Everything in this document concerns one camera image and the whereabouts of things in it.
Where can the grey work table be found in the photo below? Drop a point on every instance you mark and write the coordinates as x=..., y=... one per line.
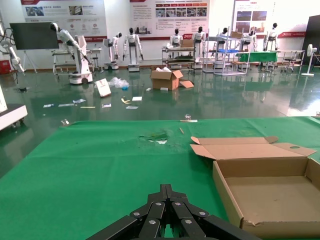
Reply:
x=95, y=50

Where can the flat cardboard piece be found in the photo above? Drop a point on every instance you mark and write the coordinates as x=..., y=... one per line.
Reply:
x=187, y=84

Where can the white grey machine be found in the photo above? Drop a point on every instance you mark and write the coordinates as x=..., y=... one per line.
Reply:
x=12, y=115

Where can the blue white paper sheet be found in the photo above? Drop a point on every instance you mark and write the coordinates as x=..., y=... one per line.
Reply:
x=66, y=105
x=79, y=101
x=106, y=105
x=48, y=105

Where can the grey metal cart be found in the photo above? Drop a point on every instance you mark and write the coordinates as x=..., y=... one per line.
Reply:
x=178, y=49

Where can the short wooden stick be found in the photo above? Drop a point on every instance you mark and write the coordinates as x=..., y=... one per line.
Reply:
x=181, y=130

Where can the black screen on stand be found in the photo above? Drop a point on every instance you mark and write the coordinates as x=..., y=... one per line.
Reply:
x=32, y=36

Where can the open cardboard floor box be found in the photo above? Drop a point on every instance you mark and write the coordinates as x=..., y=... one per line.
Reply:
x=162, y=82

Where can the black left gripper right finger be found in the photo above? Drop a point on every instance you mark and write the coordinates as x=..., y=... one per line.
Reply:
x=186, y=220

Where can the white wheeled humanoid robot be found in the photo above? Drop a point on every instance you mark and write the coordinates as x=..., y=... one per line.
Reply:
x=80, y=57

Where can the curled yellow strip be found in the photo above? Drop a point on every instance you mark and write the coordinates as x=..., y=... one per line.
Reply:
x=125, y=100

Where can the green table cloth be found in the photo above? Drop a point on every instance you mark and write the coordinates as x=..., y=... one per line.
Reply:
x=87, y=175

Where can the red floor box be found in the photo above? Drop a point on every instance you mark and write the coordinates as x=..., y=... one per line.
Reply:
x=4, y=67

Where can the white and red carton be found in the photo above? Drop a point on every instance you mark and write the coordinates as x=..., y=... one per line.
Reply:
x=102, y=88

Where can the black wall panel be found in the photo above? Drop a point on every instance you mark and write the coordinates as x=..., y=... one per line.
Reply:
x=312, y=32

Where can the cardboard box with torn corner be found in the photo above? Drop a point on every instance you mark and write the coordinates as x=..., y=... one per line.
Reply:
x=270, y=197

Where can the long yellow strip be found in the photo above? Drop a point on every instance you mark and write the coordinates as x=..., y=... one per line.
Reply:
x=87, y=107

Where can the silver binder clip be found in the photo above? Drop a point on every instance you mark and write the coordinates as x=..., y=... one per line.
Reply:
x=65, y=122
x=188, y=121

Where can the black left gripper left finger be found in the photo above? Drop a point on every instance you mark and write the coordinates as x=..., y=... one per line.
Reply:
x=152, y=220

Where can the white industrial robot arm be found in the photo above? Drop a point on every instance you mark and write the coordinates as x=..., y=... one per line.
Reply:
x=13, y=56

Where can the clear plastic bag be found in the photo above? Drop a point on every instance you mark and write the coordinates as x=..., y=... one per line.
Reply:
x=118, y=82

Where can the small cardboard box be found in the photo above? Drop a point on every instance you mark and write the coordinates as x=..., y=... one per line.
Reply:
x=187, y=43

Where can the grey stool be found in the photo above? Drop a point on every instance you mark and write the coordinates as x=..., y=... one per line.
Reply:
x=288, y=60

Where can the white standing fan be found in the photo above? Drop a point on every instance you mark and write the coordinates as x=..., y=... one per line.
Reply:
x=312, y=49

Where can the grey metal shelf rack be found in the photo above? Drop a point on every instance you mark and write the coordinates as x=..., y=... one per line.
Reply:
x=226, y=38

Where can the table with green cover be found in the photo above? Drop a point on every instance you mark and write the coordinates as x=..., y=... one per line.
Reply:
x=260, y=57

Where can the wall info poster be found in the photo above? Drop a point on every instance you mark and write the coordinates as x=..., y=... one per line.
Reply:
x=62, y=15
x=250, y=17
x=170, y=22

